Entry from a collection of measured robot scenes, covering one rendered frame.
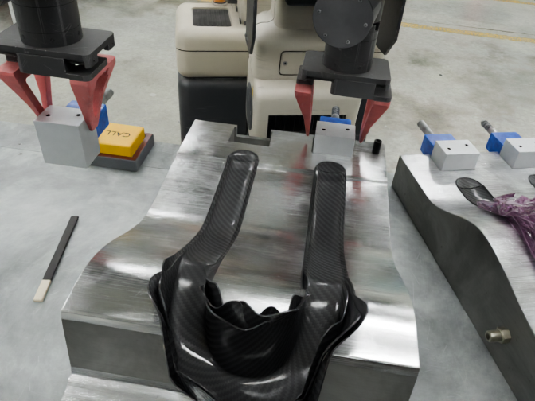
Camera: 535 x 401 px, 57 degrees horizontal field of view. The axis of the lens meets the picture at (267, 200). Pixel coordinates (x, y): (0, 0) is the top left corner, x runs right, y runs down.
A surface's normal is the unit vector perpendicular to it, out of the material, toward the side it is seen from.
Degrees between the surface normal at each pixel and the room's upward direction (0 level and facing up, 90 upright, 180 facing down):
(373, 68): 1
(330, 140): 90
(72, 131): 91
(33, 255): 0
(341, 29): 90
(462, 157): 90
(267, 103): 98
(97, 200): 0
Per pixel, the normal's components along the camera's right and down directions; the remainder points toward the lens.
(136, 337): -0.14, 0.51
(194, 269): 0.07, -0.64
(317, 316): 0.04, -0.29
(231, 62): 0.14, 0.62
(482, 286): -0.99, 0.04
